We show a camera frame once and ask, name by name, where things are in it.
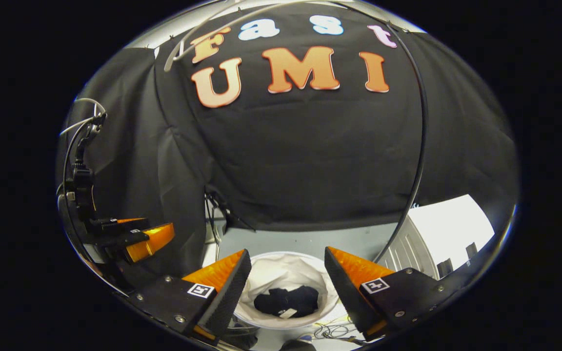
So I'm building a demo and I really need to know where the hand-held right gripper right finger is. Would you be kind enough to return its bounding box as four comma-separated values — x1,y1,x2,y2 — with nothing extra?
324,246,464,342

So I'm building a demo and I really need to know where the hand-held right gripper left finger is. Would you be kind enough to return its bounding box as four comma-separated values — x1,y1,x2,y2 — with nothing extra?
127,249,252,342

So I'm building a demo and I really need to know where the black jacket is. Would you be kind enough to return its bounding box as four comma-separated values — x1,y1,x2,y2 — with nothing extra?
254,286,321,318

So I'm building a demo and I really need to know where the white laundry hamper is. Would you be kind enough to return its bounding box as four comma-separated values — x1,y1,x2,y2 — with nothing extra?
235,251,341,330

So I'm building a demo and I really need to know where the black stand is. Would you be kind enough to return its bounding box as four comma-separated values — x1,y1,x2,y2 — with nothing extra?
204,190,257,244

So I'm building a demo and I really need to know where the white ribbed panel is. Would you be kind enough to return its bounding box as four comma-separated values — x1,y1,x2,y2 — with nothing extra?
376,194,496,281

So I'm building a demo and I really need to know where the black backdrop cloth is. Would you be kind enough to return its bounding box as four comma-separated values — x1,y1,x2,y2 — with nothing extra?
57,2,518,288

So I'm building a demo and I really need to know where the tangle of floor cables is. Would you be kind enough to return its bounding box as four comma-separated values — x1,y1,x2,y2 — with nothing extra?
313,317,360,342

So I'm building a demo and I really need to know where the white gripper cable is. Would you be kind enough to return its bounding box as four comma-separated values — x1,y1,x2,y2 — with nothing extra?
59,97,107,137

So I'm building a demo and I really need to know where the black clothes rack rail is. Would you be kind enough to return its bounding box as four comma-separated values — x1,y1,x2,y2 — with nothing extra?
332,0,430,264

